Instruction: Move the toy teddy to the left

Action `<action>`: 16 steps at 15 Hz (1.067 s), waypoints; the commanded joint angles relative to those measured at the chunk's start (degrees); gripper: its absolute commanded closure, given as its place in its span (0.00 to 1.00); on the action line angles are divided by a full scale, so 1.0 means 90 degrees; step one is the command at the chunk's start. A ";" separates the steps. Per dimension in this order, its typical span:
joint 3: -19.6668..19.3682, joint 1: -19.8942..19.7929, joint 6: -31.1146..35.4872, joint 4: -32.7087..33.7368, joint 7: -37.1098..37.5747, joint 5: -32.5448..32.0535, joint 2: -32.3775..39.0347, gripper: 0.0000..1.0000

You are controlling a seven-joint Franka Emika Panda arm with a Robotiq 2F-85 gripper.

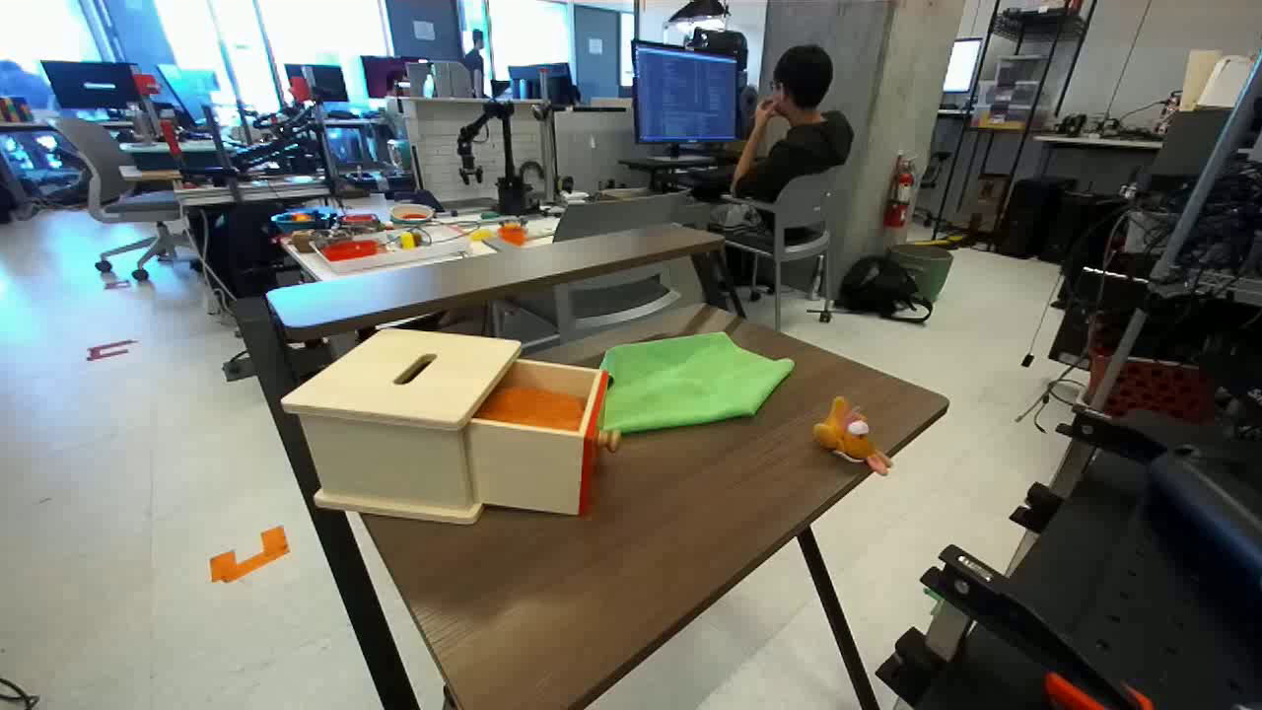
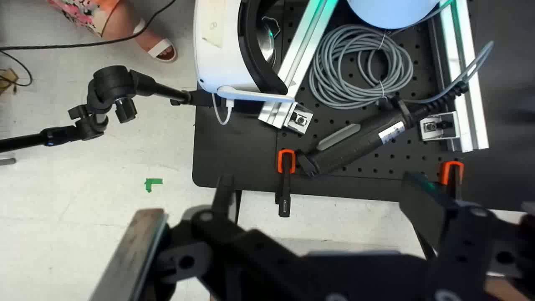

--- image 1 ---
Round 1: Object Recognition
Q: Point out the black small robot arm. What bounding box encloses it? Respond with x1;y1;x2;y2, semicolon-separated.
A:
456;98;541;214

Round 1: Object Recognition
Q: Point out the green cloth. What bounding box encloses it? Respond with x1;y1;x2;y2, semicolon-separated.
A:
602;331;793;432

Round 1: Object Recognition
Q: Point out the grey upper table shelf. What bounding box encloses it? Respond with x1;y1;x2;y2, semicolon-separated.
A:
264;223;723;339

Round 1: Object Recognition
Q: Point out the wooden box with orange drawer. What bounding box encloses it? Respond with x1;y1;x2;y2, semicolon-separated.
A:
283;331;609;523

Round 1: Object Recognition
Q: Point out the grey office chair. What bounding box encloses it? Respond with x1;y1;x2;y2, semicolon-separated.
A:
723;168;838;320

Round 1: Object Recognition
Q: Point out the black backpack on floor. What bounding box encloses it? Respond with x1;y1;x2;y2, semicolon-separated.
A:
838;257;930;322

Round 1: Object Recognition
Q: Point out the computer monitor blue screen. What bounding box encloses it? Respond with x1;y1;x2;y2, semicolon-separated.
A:
630;38;743;147

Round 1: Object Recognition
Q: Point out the seated person in black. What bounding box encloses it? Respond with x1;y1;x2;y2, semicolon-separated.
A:
689;41;856;199

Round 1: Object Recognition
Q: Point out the dark wooden folding table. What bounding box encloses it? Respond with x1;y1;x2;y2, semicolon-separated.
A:
237;303;955;710

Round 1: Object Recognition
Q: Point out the red fire extinguisher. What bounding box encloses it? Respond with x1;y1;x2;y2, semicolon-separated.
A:
884;155;914;232

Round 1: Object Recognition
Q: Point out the white table with toys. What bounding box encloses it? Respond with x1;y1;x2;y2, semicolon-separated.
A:
271;199;556;278

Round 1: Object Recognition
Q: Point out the grey swivel chair left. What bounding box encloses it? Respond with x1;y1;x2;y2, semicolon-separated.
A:
55;112;187;278

